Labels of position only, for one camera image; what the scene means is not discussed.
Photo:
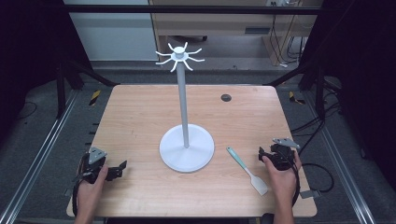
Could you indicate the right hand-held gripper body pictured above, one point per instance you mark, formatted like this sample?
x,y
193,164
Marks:
x,y
281,154

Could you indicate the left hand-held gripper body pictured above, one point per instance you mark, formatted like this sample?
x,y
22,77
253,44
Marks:
x,y
93,161

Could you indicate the white hook stand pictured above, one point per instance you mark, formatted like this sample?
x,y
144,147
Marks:
x,y
184,124

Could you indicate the person's right hand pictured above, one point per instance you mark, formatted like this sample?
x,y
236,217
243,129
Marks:
x,y
283,180

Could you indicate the person's left hand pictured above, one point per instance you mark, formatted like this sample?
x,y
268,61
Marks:
x,y
90,188

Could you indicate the wooden background desk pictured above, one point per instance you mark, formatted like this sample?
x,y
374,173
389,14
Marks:
x,y
230,28

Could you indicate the black metal frame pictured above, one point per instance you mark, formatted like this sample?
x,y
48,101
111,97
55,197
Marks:
x,y
193,9

